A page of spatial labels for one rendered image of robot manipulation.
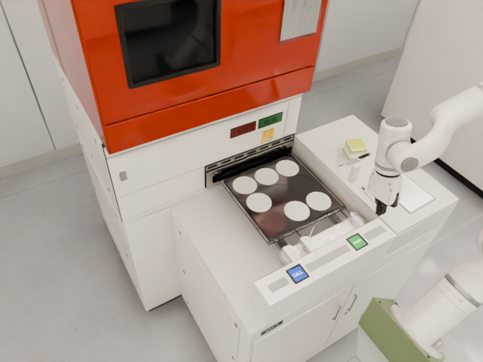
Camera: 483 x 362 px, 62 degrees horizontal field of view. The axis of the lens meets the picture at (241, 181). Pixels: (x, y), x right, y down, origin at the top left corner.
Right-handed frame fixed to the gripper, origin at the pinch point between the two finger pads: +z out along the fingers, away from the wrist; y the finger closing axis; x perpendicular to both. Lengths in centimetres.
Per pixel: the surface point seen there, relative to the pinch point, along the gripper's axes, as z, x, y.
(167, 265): 57, -56, -71
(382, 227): 15.2, 8.0, -4.0
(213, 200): 18, -34, -57
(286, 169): 11, -1, -50
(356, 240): 14.6, -5.0, -4.1
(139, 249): 36, -67, -67
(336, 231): 20.7, -2.9, -16.0
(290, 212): 15.6, -14.0, -30.4
